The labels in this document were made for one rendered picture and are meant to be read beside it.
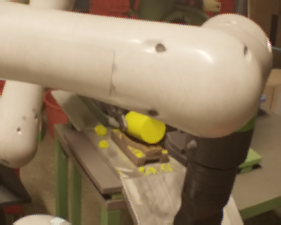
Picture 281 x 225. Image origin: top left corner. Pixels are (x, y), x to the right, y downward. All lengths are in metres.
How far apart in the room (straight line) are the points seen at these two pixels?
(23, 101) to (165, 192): 0.43
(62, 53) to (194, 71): 0.14
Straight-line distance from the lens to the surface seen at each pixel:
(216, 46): 0.40
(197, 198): 0.61
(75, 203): 2.03
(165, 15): 1.08
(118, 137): 1.24
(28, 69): 0.48
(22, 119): 0.96
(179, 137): 0.66
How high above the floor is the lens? 1.58
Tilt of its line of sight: 23 degrees down
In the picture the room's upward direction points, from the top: 7 degrees clockwise
